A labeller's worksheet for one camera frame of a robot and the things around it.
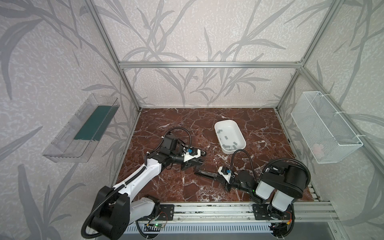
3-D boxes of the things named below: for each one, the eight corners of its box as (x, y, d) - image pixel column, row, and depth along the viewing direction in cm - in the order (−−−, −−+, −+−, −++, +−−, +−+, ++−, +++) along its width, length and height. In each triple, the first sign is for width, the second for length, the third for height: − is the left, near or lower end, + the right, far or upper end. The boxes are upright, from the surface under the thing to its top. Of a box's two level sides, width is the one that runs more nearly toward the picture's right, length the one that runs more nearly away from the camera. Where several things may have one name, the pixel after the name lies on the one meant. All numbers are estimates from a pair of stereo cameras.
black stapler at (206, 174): (194, 175, 87) (194, 173, 84) (195, 170, 89) (195, 168, 86) (216, 180, 85) (217, 178, 82) (217, 175, 87) (218, 173, 84)
